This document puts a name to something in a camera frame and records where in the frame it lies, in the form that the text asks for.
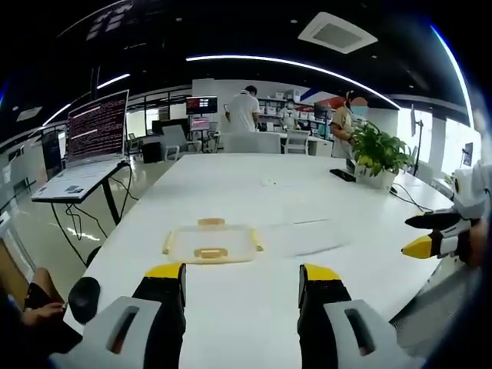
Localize dark display screen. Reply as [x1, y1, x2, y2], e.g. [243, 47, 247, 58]
[41, 130, 68, 181]

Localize black laptop stand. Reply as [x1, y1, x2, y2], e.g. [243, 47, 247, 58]
[49, 163, 134, 268]

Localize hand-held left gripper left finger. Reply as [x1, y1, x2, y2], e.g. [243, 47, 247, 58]
[52, 262, 188, 369]

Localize green potted plant white pot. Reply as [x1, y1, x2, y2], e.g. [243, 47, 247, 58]
[347, 121, 413, 190]

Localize clear container lid, yellow clips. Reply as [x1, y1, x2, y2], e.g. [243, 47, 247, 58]
[161, 217, 266, 266]

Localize black box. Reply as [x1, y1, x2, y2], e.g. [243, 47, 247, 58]
[141, 141, 163, 165]

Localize person's right hand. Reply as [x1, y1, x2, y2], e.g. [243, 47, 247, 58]
[467, 221, 492, 267]

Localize open silver laptop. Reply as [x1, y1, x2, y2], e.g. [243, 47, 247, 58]
[30, 89, 131, 204]

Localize ceiling air conditioner vent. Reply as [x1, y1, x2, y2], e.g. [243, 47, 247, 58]
[297, 11, 379, 55]

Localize monitor on black stand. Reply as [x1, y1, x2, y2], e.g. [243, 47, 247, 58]
[408, 102, 424, 176]

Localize black cable on table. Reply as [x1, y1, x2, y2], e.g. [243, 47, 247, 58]
[389, 183, 437, 215]

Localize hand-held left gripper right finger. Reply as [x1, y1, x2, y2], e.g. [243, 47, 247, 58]
[298, 263, 427, 369]

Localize black laptop cable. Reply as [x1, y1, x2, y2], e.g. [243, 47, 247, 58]
[63, 163, 139, 241]

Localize white office chair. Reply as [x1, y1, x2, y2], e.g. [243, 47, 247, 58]
[221, 131, 282, 155]
[161, 125, 204, 163]
[285, 129, 311, 156]

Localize short ceiling light strip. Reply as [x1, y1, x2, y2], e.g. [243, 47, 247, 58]
[41, 72, 132, 128]

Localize monitor with red screen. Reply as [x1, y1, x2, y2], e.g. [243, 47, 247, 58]
[185, 95, 218, 115]

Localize long ceiling light strip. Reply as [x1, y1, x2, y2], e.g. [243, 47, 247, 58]
[185, 55, 401, 111]

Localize black phone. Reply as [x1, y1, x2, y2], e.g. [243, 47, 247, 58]
[329, 168, 357, 183]

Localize black round object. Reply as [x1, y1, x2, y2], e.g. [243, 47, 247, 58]
[68, 276, 102, 324]

